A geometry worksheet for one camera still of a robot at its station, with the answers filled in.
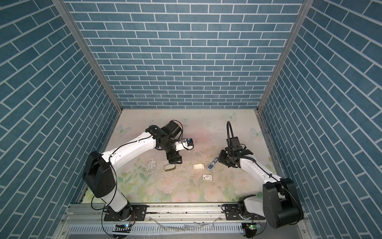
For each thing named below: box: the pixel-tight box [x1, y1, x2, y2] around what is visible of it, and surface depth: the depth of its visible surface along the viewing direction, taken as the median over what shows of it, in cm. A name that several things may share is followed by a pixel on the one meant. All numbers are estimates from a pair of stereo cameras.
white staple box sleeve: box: [201, 173, 213, 182], surface depth 86 cm
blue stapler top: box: [207, 157, 219, 171], surface depth 91 cm
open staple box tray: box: [192, 163, 205, 170], surface depth 91 cm
